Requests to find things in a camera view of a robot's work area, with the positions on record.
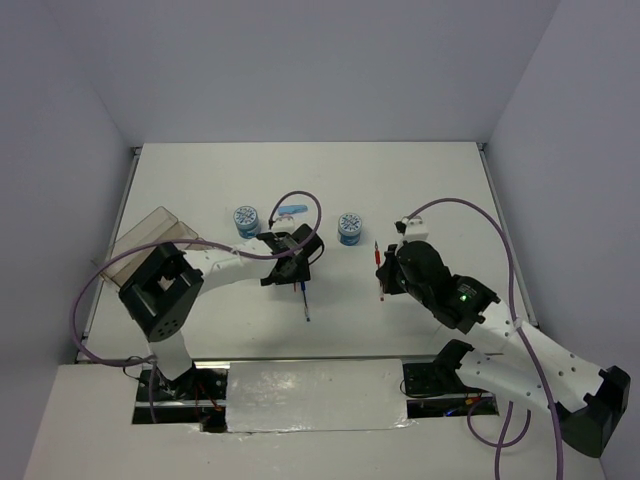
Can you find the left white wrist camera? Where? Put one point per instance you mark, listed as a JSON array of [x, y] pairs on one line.
[[283, 227]]

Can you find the blue slime jar right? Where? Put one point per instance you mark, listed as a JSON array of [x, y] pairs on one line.
[[349, 228]]

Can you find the red pen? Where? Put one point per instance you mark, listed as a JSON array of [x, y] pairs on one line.
[[378, 262]]

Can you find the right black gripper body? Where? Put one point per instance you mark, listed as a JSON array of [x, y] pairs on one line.
[[394, 280]]

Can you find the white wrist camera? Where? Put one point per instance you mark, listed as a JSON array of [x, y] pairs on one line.
[[412, 229], [283, 227]]

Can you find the clear brown three-compartment organizer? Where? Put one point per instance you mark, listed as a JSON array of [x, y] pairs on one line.
[[158, 226]]

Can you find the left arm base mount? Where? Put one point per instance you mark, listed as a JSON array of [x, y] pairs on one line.
[[202, 403]]

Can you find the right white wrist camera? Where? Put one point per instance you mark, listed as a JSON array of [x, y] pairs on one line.
[[412, 229]]

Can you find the blue slime jar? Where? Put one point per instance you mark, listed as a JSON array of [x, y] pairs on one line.
[[349, 228], [247, 222]]

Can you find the white base cover plate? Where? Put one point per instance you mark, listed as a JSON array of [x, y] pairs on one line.
[[315, 396]]

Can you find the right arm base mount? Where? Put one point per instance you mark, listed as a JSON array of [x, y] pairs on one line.
[[431, 392]]

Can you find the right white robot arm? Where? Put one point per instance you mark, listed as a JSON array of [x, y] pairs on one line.
[[516, 360]]

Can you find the blue slime jar left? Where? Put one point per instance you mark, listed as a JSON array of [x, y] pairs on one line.
[[247, 222]]

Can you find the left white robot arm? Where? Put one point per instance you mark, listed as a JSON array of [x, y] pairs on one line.
[[162, 291]]

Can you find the blue translucent eraser case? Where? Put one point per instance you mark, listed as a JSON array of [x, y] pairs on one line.
[[292, 209]]

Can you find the blue pen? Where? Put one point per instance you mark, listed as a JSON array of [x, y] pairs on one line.
[[301, 286]]

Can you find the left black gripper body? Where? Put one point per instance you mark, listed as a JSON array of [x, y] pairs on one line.
[[298, 274]]

